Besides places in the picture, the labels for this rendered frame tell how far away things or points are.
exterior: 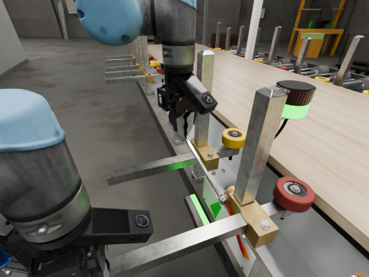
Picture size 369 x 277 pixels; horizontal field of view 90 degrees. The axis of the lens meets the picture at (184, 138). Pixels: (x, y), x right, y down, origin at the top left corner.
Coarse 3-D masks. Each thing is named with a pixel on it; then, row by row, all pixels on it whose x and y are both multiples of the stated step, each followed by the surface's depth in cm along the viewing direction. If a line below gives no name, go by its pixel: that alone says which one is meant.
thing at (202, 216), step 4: (192, 196) 66; (192, 200) 64; (196, 200) 64; (196, 204) 63; (196, 208) 62; (200, 208) 62; (200, 212) 60; (200, 216) 59; (204, 216) 59; (204, 220) 58; (204, 224) 57
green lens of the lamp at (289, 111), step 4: (308, 104) 31; (284, 108) 31; (288, 108) 30; (292, 108) 30; (296, 108) 30; (300, 108) 30; (304, 108) 30; (308, 108) 31; (284, 112) 31; (288, 112) 31; (292, 112) 31; (296, 112) 30; (300, 112) 30; (304, 112) 31; (284, 116) 31; (288, 116) 31; (292, 116) 31; (296, 116) 31; (300, 116) 31; (304, 116) 32
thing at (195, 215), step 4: (188, 196) 66; (188, 200) 64; (188, 204) 63; (192, 204) 63; (192, 208) 62; (192, 212) 60; (196, 212) 60; (196, 216) 59; (196, 220) 58; (200, 220) 58; (200, 224) 57
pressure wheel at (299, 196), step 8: (280, 184) 43; (288, 184) 44; (296, 184) 44; (304, 184) 43; (280, 192) 42; (288, 192) 42; (296, 192) 41; (304, 192) 42; (312, 192) 41; (280, 200) 42; (288, 200) 40; (296, 200) 40; (304, 200) 40; (312, 200) 40; (288, 208) 41; (296, 208) 40; (304, 208) 40
